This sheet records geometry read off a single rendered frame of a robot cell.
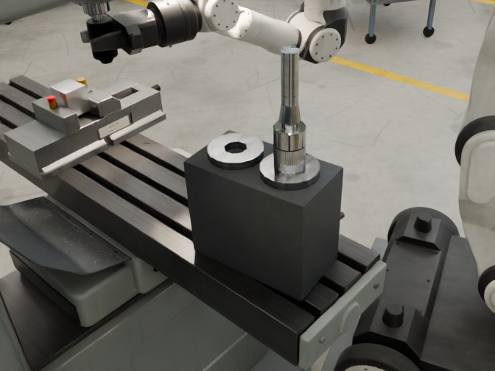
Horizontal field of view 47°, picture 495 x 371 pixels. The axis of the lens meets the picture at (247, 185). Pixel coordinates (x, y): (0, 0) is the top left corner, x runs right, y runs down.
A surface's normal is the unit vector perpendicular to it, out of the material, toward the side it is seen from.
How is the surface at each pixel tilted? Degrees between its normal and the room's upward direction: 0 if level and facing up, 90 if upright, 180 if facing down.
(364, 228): 0
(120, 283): 90
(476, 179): 90
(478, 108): 90
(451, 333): 0
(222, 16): 79
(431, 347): 0
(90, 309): 90
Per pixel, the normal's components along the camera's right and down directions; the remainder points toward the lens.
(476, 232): -0.41, 0.54
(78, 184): -0.04, -0.82
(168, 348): 0.74, 0.37
